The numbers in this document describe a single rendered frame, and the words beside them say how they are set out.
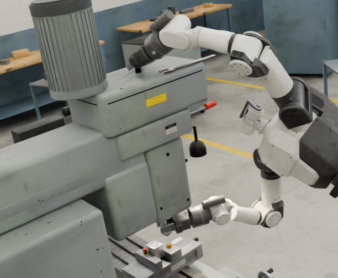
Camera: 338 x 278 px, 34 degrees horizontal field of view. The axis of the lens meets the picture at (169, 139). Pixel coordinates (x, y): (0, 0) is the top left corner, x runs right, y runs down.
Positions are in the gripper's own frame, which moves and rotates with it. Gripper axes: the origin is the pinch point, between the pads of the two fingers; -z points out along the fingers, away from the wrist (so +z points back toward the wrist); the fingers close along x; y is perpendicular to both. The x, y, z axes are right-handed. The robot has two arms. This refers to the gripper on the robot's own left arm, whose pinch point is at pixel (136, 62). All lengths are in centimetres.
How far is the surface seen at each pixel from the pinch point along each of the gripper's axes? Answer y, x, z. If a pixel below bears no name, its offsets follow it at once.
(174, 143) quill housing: -32.3, 1.5, -6.8
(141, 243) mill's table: -67, 17, -79
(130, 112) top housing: -15.4, -17.0, 1.6
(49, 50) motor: 14.1, -33.7, 2.8
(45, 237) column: -36, -62, -12
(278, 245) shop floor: -142, 167, -138
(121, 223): -47, -28, -21
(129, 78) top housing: -4.0, -7.4, 0.2
